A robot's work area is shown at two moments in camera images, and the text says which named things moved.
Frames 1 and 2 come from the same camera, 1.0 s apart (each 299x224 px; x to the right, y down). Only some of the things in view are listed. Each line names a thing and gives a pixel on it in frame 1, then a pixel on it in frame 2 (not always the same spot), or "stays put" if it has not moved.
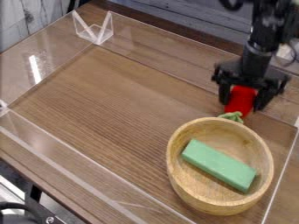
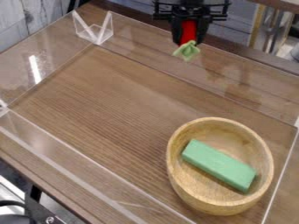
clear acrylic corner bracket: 96,33 stays put
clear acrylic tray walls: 98,89 stays put
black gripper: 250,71 to 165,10
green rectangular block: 229,169 stays put
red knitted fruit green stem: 240,103 to 188,50
